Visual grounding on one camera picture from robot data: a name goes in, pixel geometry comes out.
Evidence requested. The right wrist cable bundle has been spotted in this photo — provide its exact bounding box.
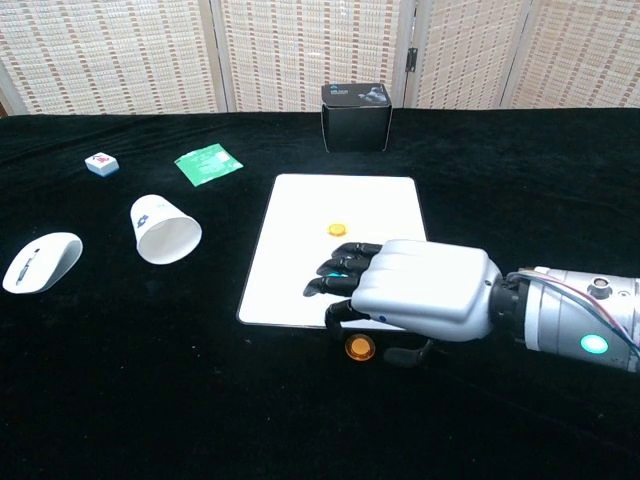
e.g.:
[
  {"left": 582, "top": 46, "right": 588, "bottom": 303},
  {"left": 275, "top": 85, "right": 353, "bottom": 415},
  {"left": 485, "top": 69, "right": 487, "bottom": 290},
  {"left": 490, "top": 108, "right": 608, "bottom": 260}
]
[{"left": 507, "top": 269, "right": 640, "bottom": 361}]

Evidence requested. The black velvet tablecloth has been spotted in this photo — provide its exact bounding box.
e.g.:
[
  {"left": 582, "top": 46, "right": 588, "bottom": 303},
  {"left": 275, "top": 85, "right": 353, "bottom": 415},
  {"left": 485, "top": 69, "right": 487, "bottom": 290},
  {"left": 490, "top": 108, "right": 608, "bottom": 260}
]
[{"left": 0, "top": 105, "right": 640, "bottom": 480}]

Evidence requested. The white mahjong tile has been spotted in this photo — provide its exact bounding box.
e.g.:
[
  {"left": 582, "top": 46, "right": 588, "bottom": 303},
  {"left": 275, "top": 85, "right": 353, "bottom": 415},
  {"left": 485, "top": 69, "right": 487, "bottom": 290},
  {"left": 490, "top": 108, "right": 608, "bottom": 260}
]
[{"left": 84, "top": 152, "right": 121, "bottom": 178}]

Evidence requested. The white rectangular magnetic board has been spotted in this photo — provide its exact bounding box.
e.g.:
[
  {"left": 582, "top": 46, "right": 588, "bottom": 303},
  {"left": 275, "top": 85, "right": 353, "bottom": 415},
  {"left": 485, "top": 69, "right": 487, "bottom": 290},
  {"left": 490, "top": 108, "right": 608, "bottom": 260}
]
[{"left": 236, "top": 173, "right": 430, "bottom": 332}]

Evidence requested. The white paper cup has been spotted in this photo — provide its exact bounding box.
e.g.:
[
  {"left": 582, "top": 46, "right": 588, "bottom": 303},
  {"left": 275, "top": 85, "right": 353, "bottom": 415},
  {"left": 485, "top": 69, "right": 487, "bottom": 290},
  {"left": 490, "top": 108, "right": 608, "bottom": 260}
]
[{"left": 129, "top": 193, "right": 203, "bottom": 266}]

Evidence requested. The black cardboard box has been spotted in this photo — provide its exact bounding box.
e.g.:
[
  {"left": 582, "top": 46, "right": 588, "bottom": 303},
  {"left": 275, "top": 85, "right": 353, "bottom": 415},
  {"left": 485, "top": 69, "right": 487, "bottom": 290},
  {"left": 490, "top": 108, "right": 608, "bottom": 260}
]
[{"left": 320, "top": 82, "right": 393, "bottom": 153}]

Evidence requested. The white computer mouse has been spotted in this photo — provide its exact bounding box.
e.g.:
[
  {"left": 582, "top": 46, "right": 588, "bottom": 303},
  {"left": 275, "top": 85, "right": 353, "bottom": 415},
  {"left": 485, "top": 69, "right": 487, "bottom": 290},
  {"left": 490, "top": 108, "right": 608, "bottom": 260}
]
[{"left": 1, "top": 231, "right": 84, "bottom": 295}]

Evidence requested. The woven bamboo folding screen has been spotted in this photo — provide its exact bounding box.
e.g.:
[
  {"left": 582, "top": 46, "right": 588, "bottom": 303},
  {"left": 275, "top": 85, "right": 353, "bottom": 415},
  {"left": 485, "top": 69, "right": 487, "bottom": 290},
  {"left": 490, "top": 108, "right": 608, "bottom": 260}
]
[{"left": 0, "top": 0, "right": 640, "bottom": 117}]

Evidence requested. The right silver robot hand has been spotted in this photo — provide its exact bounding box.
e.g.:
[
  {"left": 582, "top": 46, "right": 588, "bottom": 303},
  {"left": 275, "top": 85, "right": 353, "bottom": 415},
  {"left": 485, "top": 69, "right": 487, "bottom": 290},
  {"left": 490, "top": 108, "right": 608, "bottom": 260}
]
[{"left": 302, "top": 238, "right": 504, "bottom": 369}]

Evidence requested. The green foil sachet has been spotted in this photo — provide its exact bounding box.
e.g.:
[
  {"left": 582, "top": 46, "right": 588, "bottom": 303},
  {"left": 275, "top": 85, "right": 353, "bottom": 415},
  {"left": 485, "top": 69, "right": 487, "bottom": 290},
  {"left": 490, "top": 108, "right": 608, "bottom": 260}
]
[{"left": 173, "top": 143, "right": 245, "bottom": 188}]

